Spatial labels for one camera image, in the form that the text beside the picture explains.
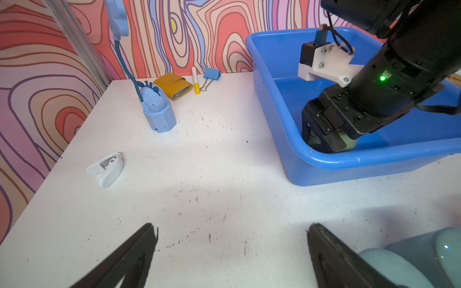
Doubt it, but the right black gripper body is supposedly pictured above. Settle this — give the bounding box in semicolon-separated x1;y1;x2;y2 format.
301;84;419;154

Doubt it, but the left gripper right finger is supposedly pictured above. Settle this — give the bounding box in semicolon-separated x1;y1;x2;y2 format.
307;223;405;288

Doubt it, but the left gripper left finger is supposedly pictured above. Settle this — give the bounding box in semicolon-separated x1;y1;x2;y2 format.
73;223;158;288

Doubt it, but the green tea canister front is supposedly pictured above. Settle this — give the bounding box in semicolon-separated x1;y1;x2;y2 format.
307;132;357;154

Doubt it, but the blue plastic basket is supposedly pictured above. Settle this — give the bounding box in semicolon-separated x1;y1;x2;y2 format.
246;28;461;187

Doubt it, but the grey-blue tea canister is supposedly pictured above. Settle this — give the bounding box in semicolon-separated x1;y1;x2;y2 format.
358;248;434;288
385;227;461;288

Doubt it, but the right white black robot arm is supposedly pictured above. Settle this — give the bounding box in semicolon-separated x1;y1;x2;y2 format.
298;1;461;154

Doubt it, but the small white tag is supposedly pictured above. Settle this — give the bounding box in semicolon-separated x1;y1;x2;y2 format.
86;152;124;188

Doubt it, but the blue spray bottle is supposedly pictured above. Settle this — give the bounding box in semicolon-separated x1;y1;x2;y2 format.
104;0;176;133

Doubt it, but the blue small clip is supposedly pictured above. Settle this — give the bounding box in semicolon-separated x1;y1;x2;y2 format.
200;67;221;91

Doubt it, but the yellow white marker pen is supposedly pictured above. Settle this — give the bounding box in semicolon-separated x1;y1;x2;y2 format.
192;67;200;94

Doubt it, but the amber square block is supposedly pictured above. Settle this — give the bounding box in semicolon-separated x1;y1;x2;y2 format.
154;73;193;100

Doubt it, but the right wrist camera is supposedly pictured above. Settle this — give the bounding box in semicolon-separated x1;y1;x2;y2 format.
298;24;364;88

